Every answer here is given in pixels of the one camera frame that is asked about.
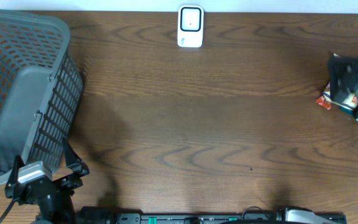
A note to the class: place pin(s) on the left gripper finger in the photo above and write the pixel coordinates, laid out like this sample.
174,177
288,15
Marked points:
73,161
13,178

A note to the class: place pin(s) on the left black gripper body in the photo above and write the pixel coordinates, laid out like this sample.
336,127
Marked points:
59,205

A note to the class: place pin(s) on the beige snack bag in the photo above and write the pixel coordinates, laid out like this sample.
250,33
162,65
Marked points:
351,101

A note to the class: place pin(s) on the red Top chocolate bar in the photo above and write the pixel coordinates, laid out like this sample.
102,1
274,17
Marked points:
324,98

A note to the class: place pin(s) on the blue Listerine mouthwash bottle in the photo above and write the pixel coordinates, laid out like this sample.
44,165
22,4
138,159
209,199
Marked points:
347,110

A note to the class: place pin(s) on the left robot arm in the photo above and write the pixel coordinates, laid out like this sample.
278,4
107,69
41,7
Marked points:
60,211

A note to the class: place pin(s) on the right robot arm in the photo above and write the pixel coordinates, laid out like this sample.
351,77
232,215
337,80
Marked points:
297,213

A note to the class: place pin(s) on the white barcode scanner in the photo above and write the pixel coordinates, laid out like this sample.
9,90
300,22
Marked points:
190,26

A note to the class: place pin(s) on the grey plastic shopping basket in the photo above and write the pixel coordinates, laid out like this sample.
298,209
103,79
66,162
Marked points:
40,90

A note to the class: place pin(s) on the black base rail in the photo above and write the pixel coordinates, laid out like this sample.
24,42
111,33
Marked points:
135,218

